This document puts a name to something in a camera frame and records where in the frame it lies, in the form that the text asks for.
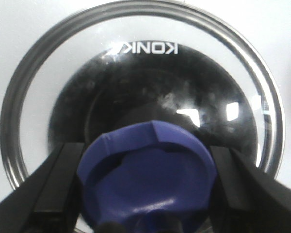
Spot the glass lid blue knob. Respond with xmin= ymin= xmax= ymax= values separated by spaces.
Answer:
xmin=0 ymin=0 xmax=284 ymax=233

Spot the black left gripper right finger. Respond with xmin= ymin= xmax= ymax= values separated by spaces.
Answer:
xmin=210 ymin=146 xmax=291 ymax=233

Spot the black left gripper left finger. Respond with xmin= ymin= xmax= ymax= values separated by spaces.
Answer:
xmin=0 ymin=143 xmax=84 ymax=233

